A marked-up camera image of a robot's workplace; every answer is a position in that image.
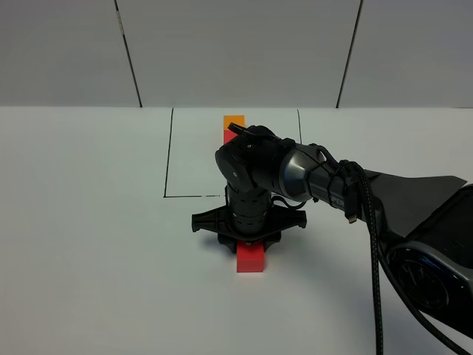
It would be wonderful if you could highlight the template red cube block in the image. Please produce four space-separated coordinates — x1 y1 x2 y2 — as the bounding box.
223 129 238 144

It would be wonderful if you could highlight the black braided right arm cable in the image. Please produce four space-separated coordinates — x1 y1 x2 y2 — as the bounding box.
310 142 473 355

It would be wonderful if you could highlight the template orange cube block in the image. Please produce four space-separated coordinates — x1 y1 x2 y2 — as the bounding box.
223 115 245 130

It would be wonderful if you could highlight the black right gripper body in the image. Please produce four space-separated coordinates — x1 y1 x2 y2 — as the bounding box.
191 184 307 254

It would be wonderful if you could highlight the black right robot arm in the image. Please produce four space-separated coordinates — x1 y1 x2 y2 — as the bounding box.
191 124 472 336

